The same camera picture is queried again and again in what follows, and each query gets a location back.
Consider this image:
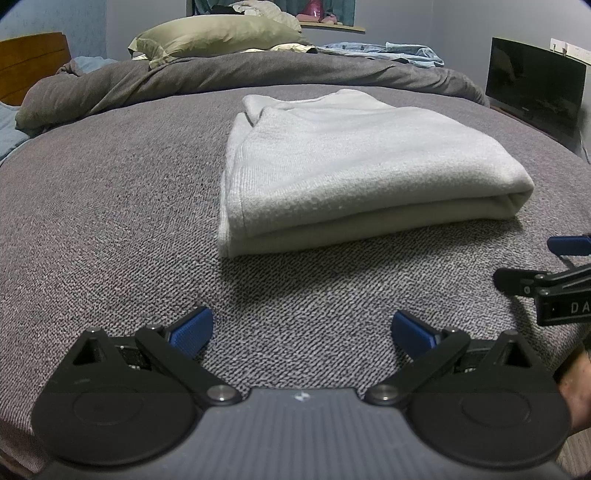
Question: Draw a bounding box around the olive green pillow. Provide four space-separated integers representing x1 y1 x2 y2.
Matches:
128 15 303 70

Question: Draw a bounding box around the person's right forearm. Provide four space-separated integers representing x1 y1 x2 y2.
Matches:
556 344 591 437

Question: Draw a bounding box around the dark grey duvet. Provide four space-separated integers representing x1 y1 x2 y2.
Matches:
16 50 490 130

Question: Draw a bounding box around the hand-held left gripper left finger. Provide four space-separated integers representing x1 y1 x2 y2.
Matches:
60 305 241 407

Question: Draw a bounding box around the wooden headboard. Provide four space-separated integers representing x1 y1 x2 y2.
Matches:
0 32 71 107

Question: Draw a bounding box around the grey bed cover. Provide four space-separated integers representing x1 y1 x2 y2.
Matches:
0 83 591 476

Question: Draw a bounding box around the pink object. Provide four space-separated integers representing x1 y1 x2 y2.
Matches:
298 0 340 25

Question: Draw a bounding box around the cream cloth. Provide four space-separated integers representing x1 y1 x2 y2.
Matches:
249 41 319 54

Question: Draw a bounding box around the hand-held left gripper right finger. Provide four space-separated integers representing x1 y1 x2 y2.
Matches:
366 309 550 407

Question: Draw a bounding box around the white towel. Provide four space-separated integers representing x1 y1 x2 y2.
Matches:
217 89 535 258

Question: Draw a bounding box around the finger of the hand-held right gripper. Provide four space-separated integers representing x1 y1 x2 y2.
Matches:
547 235 591 268
493 264 591 297

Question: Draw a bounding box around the white wall rack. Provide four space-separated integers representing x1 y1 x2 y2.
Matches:
549 38 591 60

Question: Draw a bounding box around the pile of clothes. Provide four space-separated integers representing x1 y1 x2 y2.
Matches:
191 0 301 24

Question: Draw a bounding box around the black television screen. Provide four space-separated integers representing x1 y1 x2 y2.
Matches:
487 37 588 141

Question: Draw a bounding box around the wooden window sill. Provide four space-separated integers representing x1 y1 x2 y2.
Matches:
298 21 366 34

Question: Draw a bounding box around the blue denim garment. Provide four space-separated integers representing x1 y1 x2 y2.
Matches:
318 41 445 69

